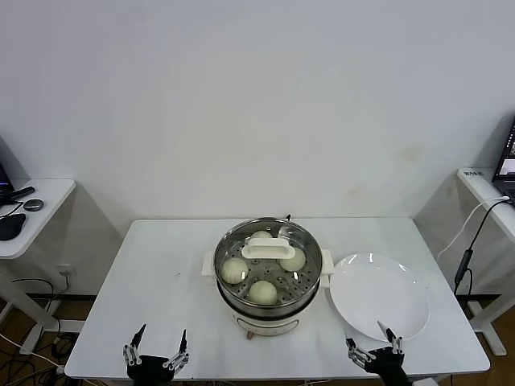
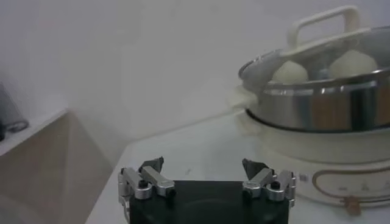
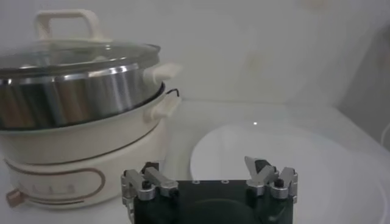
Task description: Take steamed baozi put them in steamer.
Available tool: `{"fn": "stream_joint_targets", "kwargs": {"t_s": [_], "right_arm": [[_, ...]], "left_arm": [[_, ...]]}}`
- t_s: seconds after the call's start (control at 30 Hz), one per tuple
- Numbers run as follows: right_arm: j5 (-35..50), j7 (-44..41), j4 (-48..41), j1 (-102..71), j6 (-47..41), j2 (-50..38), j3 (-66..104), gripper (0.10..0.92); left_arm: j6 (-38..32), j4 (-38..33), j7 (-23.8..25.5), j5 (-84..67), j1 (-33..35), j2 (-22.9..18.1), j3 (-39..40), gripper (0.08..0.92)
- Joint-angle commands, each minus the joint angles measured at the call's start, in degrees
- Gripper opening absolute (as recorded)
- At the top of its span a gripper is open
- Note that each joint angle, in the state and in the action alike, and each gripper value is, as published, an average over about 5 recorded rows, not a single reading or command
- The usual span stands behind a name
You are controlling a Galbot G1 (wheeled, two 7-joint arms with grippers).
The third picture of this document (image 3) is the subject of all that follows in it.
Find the steel steamer basket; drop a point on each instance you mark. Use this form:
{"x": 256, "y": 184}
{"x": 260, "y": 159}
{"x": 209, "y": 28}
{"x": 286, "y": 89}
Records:
{"x": 79, "y": 97}

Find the cream electric cooking pot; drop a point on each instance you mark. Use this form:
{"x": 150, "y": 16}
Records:
{"x": 76, "y": 161}

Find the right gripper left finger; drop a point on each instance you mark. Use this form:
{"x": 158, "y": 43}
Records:
{"x": 152, "y": 181}

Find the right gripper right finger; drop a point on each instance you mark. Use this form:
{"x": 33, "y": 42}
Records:
{"x": 265, "y": 179}

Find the glass pot lid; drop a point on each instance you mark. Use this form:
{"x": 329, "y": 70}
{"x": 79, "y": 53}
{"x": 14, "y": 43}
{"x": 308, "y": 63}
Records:
{"x": 76, "y": 51}

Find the white round plate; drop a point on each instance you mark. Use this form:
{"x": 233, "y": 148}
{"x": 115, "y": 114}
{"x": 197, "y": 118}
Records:
{"x": 320, "y": 170}

